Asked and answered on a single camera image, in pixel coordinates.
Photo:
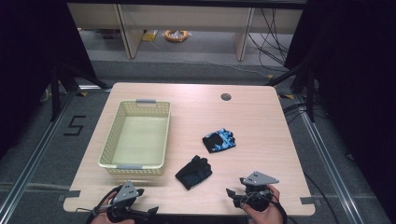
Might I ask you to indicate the dark curtain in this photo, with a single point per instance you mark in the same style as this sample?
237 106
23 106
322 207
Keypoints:
28 62
355 77

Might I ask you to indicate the grey tape piece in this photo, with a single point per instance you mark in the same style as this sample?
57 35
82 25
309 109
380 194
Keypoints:
73 193
307 200

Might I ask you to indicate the pale yellow plastic basket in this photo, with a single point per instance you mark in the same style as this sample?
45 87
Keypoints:
137 137

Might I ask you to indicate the blue patterned fingerless glove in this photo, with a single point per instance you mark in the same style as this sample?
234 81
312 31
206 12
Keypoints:
219 140

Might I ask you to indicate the beige wooden desk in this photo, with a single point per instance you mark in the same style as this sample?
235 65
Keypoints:
186 18

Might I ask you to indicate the person's right hand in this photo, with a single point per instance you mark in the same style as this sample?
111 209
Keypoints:
267 214

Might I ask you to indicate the grey table grommet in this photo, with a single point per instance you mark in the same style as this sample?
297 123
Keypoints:
226 97

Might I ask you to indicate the black metal stand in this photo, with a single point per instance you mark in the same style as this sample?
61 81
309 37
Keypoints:
306 84
62 84

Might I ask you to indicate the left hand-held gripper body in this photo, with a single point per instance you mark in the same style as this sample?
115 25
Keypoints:
125 193

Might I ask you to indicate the metal floor rail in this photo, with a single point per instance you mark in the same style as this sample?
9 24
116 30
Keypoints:
330 168
34 155

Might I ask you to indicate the person's left hand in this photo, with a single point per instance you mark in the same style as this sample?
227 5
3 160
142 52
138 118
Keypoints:
107 219

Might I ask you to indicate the yellow packet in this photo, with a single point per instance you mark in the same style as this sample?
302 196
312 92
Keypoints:
150 35

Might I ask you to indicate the orange coil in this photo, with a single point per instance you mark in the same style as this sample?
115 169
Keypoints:
176 35

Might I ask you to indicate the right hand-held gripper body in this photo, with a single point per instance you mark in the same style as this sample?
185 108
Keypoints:
257 191

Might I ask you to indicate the black fingerless glove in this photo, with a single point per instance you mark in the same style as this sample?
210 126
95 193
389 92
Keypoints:
194 172

